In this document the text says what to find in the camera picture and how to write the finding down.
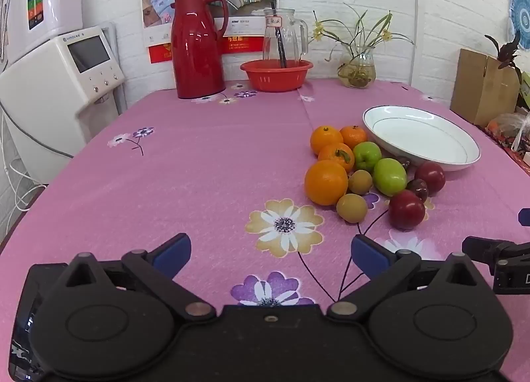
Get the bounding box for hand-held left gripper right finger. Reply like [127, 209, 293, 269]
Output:
[326, 234, 493, 322]

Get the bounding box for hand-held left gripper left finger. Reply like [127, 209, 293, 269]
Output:
[54, 233, 217, 322]

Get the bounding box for brown kiwi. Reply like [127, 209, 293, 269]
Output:
[347, 169, 373, 196]
[336, 194, 368, 224]

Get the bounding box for green apple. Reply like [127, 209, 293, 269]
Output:
[353, 141, 382, 172]
[373, 158, 408, 197]

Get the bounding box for small dark plum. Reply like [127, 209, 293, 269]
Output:
[406, 178, 429, 203]

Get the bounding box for large smooth orange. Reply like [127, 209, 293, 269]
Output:
[304, 160, 349, 206]

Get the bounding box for tangerine with green leaf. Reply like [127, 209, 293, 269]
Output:
[317, 143, 355, 173]

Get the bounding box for bumpy tangerine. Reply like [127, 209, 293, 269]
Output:
[340, 125, 368, 150]

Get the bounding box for smooth orange green stem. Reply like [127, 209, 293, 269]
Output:
[310, 126, 345, 156]

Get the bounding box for white plate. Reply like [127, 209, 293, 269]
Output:
[362, 106, 482, 172]

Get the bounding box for pink floral tablecloth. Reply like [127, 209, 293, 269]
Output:
[0, 79, 530, 308]

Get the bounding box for clear plastic bag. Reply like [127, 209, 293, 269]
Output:
[485, 111, 530, 155]

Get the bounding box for green file box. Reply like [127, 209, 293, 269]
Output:
[517, 72, 530, 110]

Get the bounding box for cardboard box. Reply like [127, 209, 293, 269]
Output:
[450, 49, 521, 128]

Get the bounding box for purple leafed plant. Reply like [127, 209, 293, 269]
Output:
[484, 30, 523, 85]

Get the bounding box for glass vase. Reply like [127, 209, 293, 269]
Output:
[337, 46, 376, 89]

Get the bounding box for red thermos jug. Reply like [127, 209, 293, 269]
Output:
[171, 0, 230, 100]

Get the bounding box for red plastic basin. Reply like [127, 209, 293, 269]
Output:
[240, 59, 314, 92]

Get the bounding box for white appliance with screen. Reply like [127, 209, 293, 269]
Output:
[0, 25, 125, 184]

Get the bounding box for yellow flowered green plant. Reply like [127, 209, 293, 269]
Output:
[312, 3, 415, 62]

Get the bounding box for black stirring stick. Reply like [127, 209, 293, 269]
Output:
[271, 3, 288, 69]

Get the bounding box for glass pitcher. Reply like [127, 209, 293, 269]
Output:
[262, 8, 309, 64]

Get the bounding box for white cable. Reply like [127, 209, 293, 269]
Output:
[0, 111, 48, 214]

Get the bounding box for large blue round wall decoration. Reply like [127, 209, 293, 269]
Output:
[506, 0, 530, 51]

